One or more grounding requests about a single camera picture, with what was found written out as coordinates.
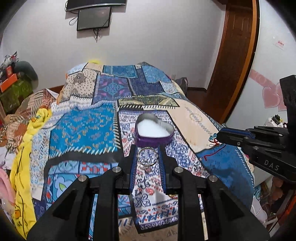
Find blue patchwork bed quilt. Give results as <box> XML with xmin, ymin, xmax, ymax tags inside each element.
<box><xmin>29</xmin><ymin>62</ymin><xmax>256</xmax><ymax>240</ymax></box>

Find dark grey bag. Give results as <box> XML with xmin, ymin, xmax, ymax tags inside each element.
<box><xmin>174</xmin><ymin>77</ymin><xmax>188</xmax><ymax>95</ymax></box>

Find green patterned box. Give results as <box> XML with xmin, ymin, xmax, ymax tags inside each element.
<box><xmin>1</xmin><ymin>78</ymin><xmax>33</xmax><ymax>113</ymax></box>

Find silver bangle bracelet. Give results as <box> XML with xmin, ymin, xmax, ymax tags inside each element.
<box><xmin>137</xmin><ymin>147</ymin><xmax>159</xmax><ymax>168</ymax></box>

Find wall-mounted black monitor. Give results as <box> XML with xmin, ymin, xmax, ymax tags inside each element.
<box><xmin>77</xmin><ymin>6</ymin><xmax>112</xmax><ymax>31</ymax></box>

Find brown patterned blanket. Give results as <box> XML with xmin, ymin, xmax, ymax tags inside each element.
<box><xmin>1</xmin><ymin>89</ymin><xmax>56</xmax><ymax>153</ymax></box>

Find orange box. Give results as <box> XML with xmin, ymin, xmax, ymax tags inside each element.
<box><xmin>0</xmin><ymin>74</ymin><xmax>18</xmax><ymax>92</ymax></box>

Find purple heart-shaped jewelry box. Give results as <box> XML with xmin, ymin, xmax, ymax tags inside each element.
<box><xmin>134</xmin><ymin>113</ymin><xmax>175</xmax><ymax>148</ymax></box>

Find brown wooden door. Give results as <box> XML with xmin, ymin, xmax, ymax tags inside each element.
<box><xmin>204</xmin><ymin>1</ymin><xmax>259</xmax><ymax>123</ymax></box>

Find yellow blanket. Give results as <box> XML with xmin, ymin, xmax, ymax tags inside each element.
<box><xmin>10</xmin><ymin>108</ymin><xmax>52</xmax><ymax>238</ymax></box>

